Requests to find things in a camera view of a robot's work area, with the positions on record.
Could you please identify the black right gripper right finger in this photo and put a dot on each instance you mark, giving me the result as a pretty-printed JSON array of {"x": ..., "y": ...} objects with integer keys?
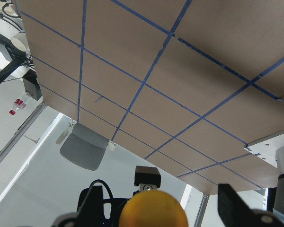
[{"x": 234, "y": 212}]

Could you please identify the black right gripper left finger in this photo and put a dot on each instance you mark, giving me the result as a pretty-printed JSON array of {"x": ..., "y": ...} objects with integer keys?
[{"x": 90, "y": 213}]

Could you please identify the black box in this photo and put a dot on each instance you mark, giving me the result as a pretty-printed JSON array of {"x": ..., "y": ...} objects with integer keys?
[{"x": 32, "y": 87}]

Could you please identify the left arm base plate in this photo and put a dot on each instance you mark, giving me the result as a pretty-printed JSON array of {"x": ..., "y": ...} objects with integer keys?
[{"x": 270, "y": 149}]

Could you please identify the yellow push button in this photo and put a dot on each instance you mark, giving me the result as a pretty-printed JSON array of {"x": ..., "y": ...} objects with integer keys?
[{"x": 153, "y": 209}]

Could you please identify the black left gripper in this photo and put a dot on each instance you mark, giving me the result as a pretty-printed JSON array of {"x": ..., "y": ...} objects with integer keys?
[{"x": 146, "y": 178}]

